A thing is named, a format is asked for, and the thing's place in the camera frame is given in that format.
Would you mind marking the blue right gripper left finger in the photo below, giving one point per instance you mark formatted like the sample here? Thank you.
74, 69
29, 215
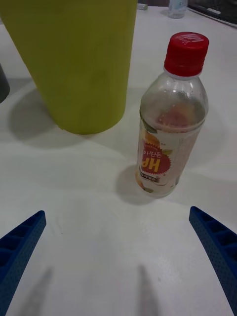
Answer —
17, 249

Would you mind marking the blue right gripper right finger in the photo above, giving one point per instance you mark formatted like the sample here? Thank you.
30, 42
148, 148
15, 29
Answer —
217, 244

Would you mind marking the clear bottle with red cap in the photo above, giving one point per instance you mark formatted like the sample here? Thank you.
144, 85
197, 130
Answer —
170, 138

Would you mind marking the grey plastic bin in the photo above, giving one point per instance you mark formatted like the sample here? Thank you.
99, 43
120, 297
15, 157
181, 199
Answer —
3, 85

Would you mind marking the yellow-green plastic bin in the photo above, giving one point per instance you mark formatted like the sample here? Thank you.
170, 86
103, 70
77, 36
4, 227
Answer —
74, 64

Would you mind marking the black flat object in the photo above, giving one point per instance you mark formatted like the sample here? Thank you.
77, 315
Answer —
217, 12

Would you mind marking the small clear plastic bottle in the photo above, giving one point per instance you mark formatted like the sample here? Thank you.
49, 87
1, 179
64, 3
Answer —
177, 9

